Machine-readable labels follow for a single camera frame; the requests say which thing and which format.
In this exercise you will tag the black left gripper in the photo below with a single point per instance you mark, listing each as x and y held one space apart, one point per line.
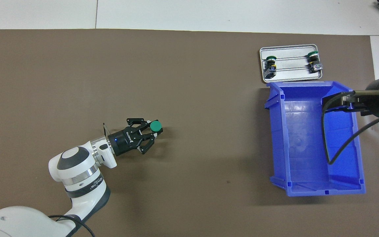
125 141

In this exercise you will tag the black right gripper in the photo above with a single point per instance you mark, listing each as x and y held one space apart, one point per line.
375 98

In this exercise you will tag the green push button switch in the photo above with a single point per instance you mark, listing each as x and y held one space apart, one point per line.
314 62
155 125
270 65

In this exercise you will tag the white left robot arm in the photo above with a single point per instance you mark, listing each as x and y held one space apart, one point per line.
77 171

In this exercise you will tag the silver metal tray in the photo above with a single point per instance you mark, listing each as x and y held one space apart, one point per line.
291 74

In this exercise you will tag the blue plastic storage bin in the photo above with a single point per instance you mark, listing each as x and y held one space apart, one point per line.
301 158

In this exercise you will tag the brown table mat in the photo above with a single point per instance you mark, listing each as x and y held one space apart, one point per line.
209 98

